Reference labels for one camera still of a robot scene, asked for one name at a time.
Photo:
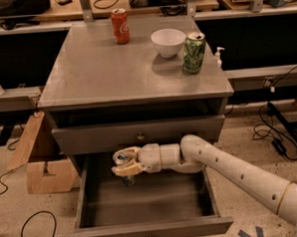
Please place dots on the white pump bottle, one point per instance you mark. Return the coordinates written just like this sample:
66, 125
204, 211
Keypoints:
218, 56

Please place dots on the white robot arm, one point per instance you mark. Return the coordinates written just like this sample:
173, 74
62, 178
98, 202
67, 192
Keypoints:
192, 154

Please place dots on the white bowl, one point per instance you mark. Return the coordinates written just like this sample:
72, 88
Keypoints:
167, 42

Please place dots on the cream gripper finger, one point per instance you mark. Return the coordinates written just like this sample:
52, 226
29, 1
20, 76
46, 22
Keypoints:
129, 168
131, 152

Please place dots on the wooden block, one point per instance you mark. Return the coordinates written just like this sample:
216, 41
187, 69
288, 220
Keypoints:
56, 176

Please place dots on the wooden plank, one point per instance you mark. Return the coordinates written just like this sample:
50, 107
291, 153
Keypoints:
24, 147

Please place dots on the open grey middle drawer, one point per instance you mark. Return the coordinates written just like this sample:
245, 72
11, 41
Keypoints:
165, 204

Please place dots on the black bag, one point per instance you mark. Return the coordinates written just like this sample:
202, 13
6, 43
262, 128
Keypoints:
23, 7

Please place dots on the silver blue redbull can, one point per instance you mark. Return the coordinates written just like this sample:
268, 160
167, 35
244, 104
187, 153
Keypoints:
123, 159

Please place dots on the grey drawer cabinet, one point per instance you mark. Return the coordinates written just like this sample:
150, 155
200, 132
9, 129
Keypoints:
96, 81

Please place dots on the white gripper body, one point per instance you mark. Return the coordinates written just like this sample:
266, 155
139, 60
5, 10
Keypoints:
150, 157

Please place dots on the green soda can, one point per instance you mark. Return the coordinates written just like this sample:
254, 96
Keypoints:
193, 52

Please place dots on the grey top drawer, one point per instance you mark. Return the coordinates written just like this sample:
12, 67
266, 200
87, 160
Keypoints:
77, 140

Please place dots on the orange soda can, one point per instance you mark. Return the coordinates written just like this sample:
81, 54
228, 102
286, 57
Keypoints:
120, 26

